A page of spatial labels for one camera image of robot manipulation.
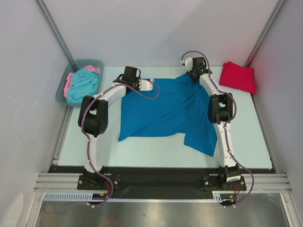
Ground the dark blue t shirt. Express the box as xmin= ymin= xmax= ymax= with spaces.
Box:
xmin=118 ymin=74 xmax=217 ymax=157

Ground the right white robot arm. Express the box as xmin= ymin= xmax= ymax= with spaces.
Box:
xmin=183 ymin=57 xmax=245 ymax=190

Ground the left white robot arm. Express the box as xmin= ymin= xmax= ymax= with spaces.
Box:
xmin=78 ymin=66 xmax=141 ymax=189

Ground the folded red t shirt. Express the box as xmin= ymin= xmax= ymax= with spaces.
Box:
xmin=219 ymin=61 xmax=256 ymax=95

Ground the light blue t shirt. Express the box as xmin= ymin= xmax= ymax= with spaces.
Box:
xmin=67 ymin=68 xmax=101 ymax=105

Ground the pink t shirt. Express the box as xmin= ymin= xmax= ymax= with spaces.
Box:
xmin=63 ymin=65 xmax=101 ymax=98

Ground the black front mat strip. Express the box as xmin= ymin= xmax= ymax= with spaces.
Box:
xmin=48 ymin=166 xmax=275 ymax=200

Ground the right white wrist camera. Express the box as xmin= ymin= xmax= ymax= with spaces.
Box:
xmin=181 ymin=57 xmax=193 ymax=72

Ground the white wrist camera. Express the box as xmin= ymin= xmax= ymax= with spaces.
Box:
xmin=181 ymin=57 xmax=193 ymax=72
xmin=139 ymin=79 xmax=154 ymax=91

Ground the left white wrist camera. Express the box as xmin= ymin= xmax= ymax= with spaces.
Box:
xmin=139 ymin=79 xmax=154 ymax=91

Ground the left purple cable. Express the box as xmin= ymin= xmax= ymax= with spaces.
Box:
xmin=80 ymin=79 xmax=160 ymax=209

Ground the purple cable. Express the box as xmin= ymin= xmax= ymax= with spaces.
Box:
xmin=80 ymin=79 xmax=160 ymax=209
xmin=181 ymin=50 xmax=255 ymax=208

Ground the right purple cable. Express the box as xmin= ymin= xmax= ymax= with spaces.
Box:
xmin=181 ymin=50 xmax=255 ymax=208

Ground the right aluminium corner post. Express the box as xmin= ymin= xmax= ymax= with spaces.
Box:
xmin=244 ymin=0 xmax=287 ymax=67

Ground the aluminium corner post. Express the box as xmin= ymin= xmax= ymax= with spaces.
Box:
xmin=244 ymin=0 xmax=287 ymax=67
xmin=34 ymin=0 xmax=74 ymax=62

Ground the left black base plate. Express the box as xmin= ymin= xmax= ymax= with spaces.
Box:
xmin=77 ymin=172 xmax=121 ymax=191

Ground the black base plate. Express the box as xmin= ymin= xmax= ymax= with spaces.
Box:
xmin=203 ymin=175 xmax=247 ymax=191
xmin=77 ymin=172 xmax=121 ymax=191

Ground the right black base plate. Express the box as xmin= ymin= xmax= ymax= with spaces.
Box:
xmin=203 ymin=175 xmax=247 ymax=191

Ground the left aluminium corner post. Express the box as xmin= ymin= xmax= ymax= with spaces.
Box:
xmin=34 ymin=0 xmax=74 ymax=62

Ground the right slotted cable duct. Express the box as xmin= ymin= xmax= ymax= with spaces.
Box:
xmin=213 ymin=191 xmax=237 ymax=202

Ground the slotted cable duct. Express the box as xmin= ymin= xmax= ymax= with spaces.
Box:
xmin=44 ymin=192 xmax=107 ymax=201
xmin=213 ymin=191 xmax=237 ymax=202

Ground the aluminium front rail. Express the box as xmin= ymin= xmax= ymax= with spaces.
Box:
xmin=34 ymin=173 xmax=292 ymax=193

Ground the left slotted cable duct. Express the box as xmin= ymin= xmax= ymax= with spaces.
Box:
xmin=44 ymin=192 xmax=107 ymax=201

